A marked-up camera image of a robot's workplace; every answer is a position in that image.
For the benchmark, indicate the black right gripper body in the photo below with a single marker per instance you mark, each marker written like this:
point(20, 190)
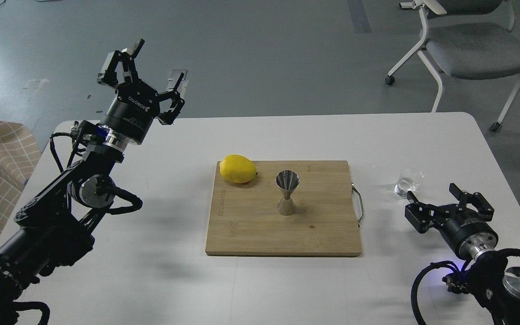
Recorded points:
point(466, 231)

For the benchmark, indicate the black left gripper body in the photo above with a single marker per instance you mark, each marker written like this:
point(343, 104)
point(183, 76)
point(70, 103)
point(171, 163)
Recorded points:
point(132, 111)

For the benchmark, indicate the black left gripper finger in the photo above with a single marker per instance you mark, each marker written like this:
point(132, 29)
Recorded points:
point(174, 95)
point(126, 58)

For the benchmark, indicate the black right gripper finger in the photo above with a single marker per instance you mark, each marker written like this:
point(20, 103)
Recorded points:
point(424, 216)
point(484, 210)

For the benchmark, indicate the clear glass cup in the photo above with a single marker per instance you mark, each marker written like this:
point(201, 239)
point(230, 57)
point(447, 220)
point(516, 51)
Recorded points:
point(410, 180)

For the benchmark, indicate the steel double jigger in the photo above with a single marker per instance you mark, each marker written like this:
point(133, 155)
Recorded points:
point(287, 181)

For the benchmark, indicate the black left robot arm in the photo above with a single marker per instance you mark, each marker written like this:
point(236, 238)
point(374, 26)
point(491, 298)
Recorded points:
point(56, 226)

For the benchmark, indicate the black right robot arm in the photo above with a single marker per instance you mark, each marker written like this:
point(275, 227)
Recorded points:
point(492, 276)

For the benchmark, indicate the yellow lemon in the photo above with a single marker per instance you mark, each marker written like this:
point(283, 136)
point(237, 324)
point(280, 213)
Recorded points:
point(237, 169)

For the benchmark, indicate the bamboo cutting board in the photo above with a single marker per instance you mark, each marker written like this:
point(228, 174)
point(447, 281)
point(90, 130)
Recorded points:
point(244, 220)

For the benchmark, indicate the grey office chair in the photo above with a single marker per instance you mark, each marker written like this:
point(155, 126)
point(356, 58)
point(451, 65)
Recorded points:
point(470, 51)

